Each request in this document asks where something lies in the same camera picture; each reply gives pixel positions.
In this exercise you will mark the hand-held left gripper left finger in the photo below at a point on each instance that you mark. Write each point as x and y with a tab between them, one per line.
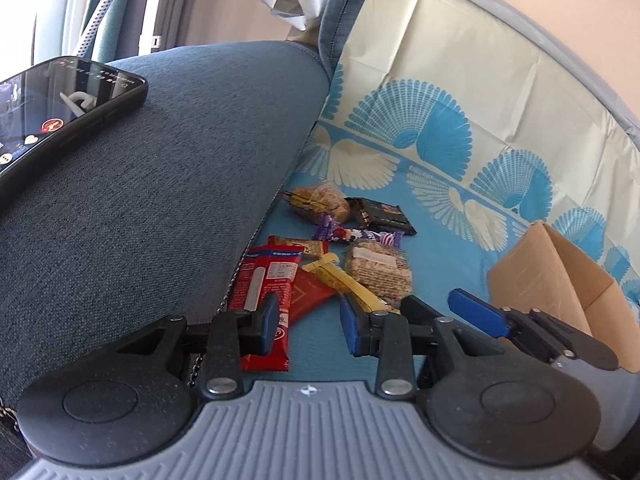
270	321

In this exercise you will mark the clear biscuit packet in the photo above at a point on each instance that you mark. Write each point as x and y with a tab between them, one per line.
325	202

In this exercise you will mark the yellow snack packet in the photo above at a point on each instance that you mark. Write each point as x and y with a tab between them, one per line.
334	275

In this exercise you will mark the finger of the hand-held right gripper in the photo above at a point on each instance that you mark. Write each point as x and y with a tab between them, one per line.
419	307
472	309

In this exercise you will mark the brown cardboard box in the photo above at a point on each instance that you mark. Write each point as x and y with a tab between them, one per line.
532	270

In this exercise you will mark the black chocolate bar packet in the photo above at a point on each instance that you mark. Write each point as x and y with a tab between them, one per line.
382	215

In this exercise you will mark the blue cream fan-print cloth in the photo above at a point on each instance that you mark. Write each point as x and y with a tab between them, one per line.
450	240

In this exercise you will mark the large red snack packet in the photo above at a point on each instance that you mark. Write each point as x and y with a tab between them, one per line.
280	270

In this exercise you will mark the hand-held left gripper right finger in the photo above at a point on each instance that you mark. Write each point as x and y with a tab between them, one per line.
349	327

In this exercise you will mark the black smartphone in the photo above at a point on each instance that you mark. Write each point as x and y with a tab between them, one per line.
50	110

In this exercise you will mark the purple candy packet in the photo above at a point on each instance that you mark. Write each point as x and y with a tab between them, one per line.
360	235

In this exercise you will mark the flat red packet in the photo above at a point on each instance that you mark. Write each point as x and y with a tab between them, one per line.
310	296

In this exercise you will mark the clear square cracker packet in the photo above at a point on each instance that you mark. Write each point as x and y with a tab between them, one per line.
377	270

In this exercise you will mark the blue curtain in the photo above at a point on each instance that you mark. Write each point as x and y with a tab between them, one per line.
125	10

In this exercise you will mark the brown red-ended snack bar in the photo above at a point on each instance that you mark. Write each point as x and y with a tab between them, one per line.
312	248

